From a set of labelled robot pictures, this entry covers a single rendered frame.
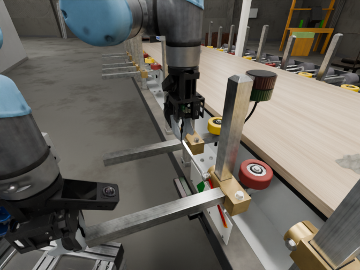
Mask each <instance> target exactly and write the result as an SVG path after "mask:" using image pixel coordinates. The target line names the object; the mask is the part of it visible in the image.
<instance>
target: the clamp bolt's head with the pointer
mask: <svg viewBox="0 0 360 270"><path fill-rule="evenodd" d="M207 174H208V178H209V180H208V181H209V184H210V187H211V189H213V186H212V183H211V176H210V174H209V172H207ZM201 177H202V180H203V181H204V180H205V177H204V175H202V176H201ZM217 207H218V210H219V212H220V215H221V219H222V221H223V223H224V225H225V226H226V224H225V221H224V217H223V214H222V212H221V208H220V205H217Z"/></svg>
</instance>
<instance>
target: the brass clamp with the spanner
mask: <svg viewBox="0 0 360 270"><path fill-rule="evenodd" d="M214 170H215V165H213V166H211V167H210V168H209V169H208V171H207V172H209V174H210V176H211V183H212V186H213V188H218V187H219V188H220V189H221V190H222V192H223V193H224V195H225V198H224V203H223V206H224V207H225V209H226V210H227V212H228V213H229V215H230V216H231V217H232V216H234V215H237V214H240V213H243V212H246V211H247V210H248V207H249V204H250V201H251V197H250V196H249V195H248V194H247V192H246V191H245V190H244V189H243V188H242V186H241V185H240V184H239V182H238V181H237V180H236V179H235V178H234V176H232V178H230V179H226V180H223V181H220V180H219V178H218V177H217V175H216V174H215V172H214ZM237 191H242V192H243V193H244V195H243V196H244V199H243V200H238V199H236V198H235V194H236V193H237Z"/></svg>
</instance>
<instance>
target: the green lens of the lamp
mask: <svg viewBox="0 0 360 270"><path fill-rule="evenodd" d="M273 90H274V88H273V89H271V90H268V91H259V90H254V89H252V91H251V95H250V100H251V101H259V102H264V101H269V100H270V99H271V97H272V94H273Z"/></svg>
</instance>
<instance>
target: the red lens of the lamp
mask: <svg viewBox="0 0 360 270"><path fill-rule="evenodd" d="M245 75H247V76H249V77H250V78H251V79H252V80H253V86H252V88H255V89H272V88H274V86H275V83H276V80H277V77H278V75H277V74H276V76H275V77H268V78H265V77H255V76H251V75H249V74H247V71H246V73H245Z"/></svg>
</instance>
